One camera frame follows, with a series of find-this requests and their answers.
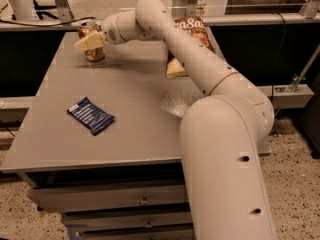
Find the top grey drawer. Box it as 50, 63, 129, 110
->
29, 184, 187, 213

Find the orange soda can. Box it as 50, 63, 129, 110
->
78, 19, 105, 62

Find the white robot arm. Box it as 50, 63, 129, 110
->
75, 0, 277, 240

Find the grey drawer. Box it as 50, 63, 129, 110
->
29, 184, 187, 213
69, 225, 193, 240
62, 210, 192, 232

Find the grey metal rail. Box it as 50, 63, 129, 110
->
0, 13, 320, 32

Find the middle grey drawer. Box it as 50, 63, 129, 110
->
62, 210, 192, 232

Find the grey drawer cabinet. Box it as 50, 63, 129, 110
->
0, 27, 271, 240

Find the brown yellow chip bag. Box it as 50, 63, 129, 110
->
166, 17, 214, 78

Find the grey metal frame post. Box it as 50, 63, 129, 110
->
54, 0, 73, 22

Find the black cable on rail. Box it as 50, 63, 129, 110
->
0, 16, 98, 28

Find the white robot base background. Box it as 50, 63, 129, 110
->
6, 0, 38, 20

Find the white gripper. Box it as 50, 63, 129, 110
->
74, 15, 118, 51

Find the blue snack bar wrapper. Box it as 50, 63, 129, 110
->
67, 97, 115, 136

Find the bottom grey drawer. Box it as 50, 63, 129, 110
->
69, 225, 193, 240

